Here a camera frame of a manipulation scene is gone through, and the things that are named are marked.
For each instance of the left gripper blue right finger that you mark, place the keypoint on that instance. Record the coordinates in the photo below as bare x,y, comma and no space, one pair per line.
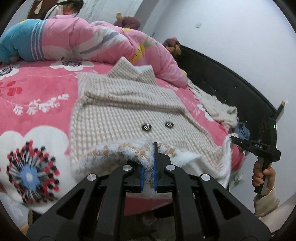
203,208

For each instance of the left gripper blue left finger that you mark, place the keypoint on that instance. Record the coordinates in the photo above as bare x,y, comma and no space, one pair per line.
93,209

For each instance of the beige white houndstooth coat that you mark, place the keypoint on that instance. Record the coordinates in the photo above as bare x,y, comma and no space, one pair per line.
124,115

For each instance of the cream right sleeve forearm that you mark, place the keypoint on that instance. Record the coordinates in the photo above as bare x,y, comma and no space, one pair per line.
270,212

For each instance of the person's right hand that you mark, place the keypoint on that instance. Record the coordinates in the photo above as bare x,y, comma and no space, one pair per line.
258,175

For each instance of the black padded headboard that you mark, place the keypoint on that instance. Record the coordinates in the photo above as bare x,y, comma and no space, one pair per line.
230,88

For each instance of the cream fluffy blanket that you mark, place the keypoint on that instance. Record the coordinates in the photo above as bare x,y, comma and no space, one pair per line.
222,113

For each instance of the black coat button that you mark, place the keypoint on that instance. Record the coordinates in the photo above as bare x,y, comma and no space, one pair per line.
146,127
169,124

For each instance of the pink and blue quilt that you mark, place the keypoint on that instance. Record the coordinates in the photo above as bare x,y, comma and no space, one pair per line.
69,38

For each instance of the girl with dark hair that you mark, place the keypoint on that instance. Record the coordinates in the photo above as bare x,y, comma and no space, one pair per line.
71,7

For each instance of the brown wooden door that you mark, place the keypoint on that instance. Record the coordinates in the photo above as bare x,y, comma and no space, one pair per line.
39,9

